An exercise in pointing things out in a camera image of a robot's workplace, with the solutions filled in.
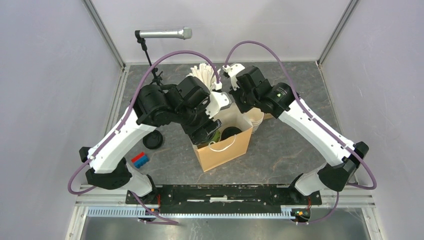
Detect green paper coffee cup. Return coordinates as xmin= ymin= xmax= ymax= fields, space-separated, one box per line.
xmin=211 ymin=130 xmax=221 ymax=143

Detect stack of white paper cups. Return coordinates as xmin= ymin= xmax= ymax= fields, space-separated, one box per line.
xmin=244 ymin=108 xmax=265 ymax=134

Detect brown paper bag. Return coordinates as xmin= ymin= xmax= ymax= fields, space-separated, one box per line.
xmin=192 ymin=103 xmax=253 ymax=172

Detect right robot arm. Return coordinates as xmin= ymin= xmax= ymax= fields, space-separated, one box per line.
xmin=223 ymin=63 xmax=369 ymax=204

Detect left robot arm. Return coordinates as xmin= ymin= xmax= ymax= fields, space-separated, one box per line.
xmin=79 ymin=76 xmax=231 ymax=204

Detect brown cardboard cup carrier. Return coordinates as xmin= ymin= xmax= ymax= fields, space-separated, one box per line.
xmin=263 ymin=113 xmax=274 ymax=120

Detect stacked spare black lids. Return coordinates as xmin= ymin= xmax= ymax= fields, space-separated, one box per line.
xmin=142 ymin=130 xmax=164 ymax=150

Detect white paper straws bundle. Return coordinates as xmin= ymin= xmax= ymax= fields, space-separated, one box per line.
xmin=187 ymin=63 xmax=223 ymax=91

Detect black tripod mic stand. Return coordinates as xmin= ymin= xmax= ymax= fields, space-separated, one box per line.
xmin=137 ymin=37 xmax=163 ymax=86

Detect red and blue block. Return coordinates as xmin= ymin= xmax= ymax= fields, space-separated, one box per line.
xmin=131 ymin=152 xmax=150 ymax=169

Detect silver microphone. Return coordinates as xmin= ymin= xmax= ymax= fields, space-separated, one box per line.
xmin=134 ymin=27 xmax=193 ymax=40

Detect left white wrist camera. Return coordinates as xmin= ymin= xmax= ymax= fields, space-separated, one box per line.
xmin=205 ymin=83 xmax=232 ymax=119

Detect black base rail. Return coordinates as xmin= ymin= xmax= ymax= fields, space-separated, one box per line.
xmin=140 ymin=184 xmax=322 ymax=214

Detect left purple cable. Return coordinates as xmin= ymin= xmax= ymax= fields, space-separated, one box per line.
xmin=67 ymin=50 xmax=222 ymax=226

